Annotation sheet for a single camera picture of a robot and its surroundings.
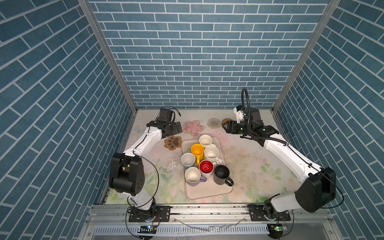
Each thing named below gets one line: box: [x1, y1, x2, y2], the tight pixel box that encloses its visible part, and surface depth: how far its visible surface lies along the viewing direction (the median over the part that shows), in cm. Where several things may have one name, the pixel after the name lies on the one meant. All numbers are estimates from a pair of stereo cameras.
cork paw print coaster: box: [164, 135, 182, 151], surface depth 102 cm
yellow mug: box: [190, 143, 205, 166], surface depth 90 cm
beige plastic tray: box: [181, 136, 233, 200], surface depth 84 cm
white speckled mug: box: [203, 145, 223, 165], surface depth 88 cm
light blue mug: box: [180, 149, 196, 171], surface depth 86 cm
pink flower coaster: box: [183, 119, 205, 137], surface depth 111 cm
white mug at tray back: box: [199, 134, 217, 149], surface depth 93 cm
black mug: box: [213, 165, 234, 187], surface depth 82 cm
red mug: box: [199, 159, 218, 177], surface depth 84 cm
